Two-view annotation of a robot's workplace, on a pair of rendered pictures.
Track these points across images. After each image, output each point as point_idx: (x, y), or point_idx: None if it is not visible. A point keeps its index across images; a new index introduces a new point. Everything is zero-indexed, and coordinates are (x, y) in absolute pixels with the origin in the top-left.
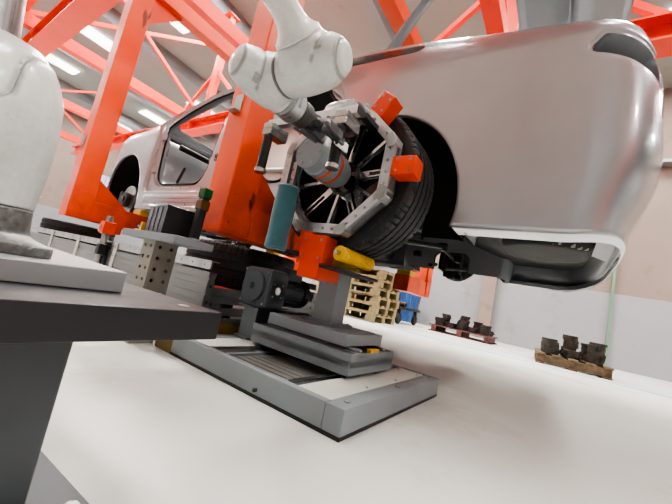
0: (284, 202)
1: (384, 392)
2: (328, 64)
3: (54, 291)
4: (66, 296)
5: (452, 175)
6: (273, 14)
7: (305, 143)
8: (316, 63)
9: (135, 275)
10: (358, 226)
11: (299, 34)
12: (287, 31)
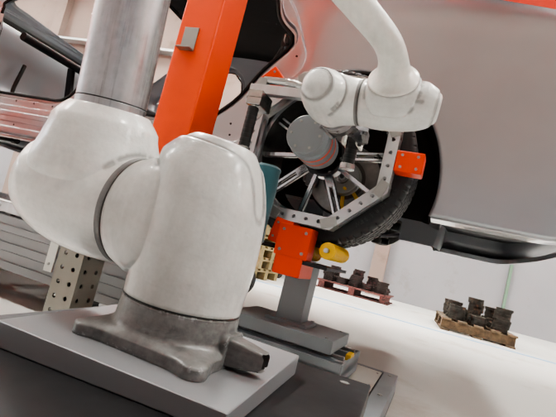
0: (267, 188)
1: (376, 405)
2: (426, 119)
3: (309, 399)
4: (330, 406)
5: (419, 145)
6: (384, 64)
7: (299, 122)
8: (414, 116)
9: (59, 264)
10: (348, 221)
11: (405, 88)
12: (394, 83)
